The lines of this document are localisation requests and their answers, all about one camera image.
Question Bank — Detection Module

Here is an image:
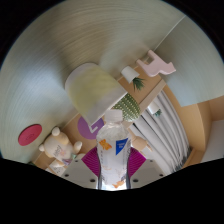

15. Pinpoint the white wall socket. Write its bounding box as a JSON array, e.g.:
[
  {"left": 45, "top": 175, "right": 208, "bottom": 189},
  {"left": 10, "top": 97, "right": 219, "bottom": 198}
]
[{"left": 46, "top": 159, "right": 73, "bottom": 177}]

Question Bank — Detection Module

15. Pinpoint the white pleated curtain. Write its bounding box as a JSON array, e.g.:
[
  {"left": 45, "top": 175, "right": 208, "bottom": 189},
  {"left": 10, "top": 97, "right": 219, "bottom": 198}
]
[{"left": 128, "top": 88, "right": 192, "bottom": 176}]

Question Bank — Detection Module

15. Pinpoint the flat round red coaster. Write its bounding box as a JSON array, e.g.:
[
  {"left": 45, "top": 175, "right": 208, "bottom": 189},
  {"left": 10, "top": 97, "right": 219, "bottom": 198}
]
[{"left": 17, "top": 123, "right": 43, "bottom": 147}]

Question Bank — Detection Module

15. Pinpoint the tall green cactus ornament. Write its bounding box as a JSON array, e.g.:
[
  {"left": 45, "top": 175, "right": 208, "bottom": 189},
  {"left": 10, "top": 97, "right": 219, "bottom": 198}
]
[{"left": 111, "top": 93, "right": 142, "bottom": 123}]

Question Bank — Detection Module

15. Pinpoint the green desk divider panel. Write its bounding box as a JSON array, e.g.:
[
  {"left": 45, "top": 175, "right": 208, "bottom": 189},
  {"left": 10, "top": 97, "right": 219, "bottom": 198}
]
[{"left": 154, "top": 14, "right": 224, "bottom": 108}]

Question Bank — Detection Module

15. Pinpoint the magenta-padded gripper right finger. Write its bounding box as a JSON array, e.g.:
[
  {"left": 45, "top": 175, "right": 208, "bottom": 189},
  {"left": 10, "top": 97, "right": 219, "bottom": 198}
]
[{"left": 128, "top": 146, "right": 167, "bottom": 190}]

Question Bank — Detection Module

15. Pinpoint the round purple number sign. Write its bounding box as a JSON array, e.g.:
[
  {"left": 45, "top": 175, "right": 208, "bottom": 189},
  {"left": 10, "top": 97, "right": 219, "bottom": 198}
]
[{"left": 77, "top": 114, "right": 106, "bottom": 140}]

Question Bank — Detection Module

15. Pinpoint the clear plastic water bottle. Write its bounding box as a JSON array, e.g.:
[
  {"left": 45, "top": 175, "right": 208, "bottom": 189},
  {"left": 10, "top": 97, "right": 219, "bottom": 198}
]
[{"left": 96, "top": 109, "right": 133, "bottom": 191}]

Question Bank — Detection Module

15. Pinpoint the pink wooden horse figurine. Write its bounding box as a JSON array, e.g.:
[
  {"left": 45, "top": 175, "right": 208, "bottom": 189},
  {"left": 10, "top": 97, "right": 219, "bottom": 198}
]
[{"left": 135, "top": 49, "right": 177, "bottom": 78}]

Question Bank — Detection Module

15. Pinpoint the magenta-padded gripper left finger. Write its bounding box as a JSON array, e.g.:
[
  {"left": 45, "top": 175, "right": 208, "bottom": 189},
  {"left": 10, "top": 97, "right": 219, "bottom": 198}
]
[{"left": 60, "top": 146, "right": 101, "bottom": 190}]

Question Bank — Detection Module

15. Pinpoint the small plant in white pot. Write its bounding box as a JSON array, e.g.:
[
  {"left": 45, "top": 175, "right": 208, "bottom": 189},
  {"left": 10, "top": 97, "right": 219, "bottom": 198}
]
[
  {"left": 147, "top": 101, "right": 163, "bottom": 118},
  {"left": 120, "top": 65, "right": 146, "bottom": 92}
]

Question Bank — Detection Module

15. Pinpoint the wooden desk back ledge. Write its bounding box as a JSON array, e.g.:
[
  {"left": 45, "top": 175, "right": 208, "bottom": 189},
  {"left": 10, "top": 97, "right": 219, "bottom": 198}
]
[{"left": 33, "top": 74, "right": 168, "bottom": 171}]

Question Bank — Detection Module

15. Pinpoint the white and yellow cup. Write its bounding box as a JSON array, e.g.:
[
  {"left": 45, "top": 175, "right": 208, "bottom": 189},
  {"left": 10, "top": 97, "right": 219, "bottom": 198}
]
[{"left": 64, "top": 62, "right": 128, "bottom": 127}]

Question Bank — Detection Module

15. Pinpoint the beige plush mouse toy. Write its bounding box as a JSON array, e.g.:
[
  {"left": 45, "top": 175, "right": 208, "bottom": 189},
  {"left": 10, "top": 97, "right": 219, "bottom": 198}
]
[{"left": 38, "top": 126, "right": 83, "bottom": 168}]

